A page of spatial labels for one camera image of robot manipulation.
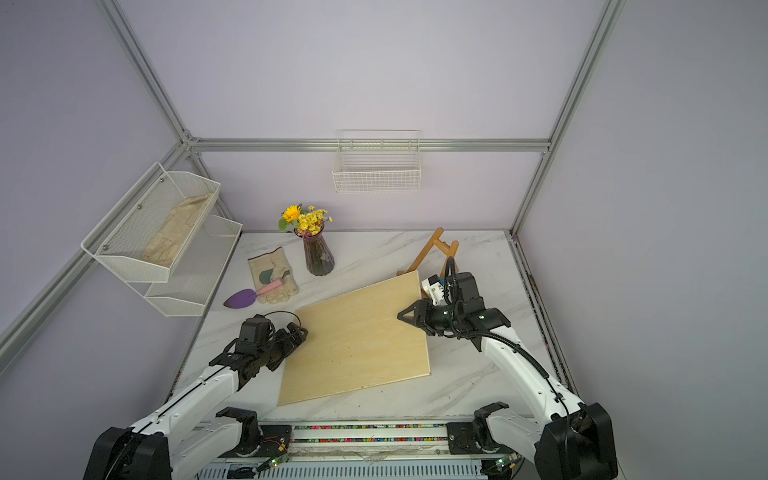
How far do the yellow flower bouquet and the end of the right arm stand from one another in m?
0.40

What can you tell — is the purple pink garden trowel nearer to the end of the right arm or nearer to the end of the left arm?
the end of the left arm

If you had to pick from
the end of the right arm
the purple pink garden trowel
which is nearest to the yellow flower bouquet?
the purple pink garden trowel

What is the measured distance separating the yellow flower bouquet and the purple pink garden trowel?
221mm

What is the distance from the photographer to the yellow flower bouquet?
0.91 m

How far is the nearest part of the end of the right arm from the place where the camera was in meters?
0.58

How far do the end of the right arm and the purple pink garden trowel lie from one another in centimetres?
55

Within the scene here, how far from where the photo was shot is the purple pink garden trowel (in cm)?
102

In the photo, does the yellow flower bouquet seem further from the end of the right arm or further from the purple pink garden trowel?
the end of the right arm
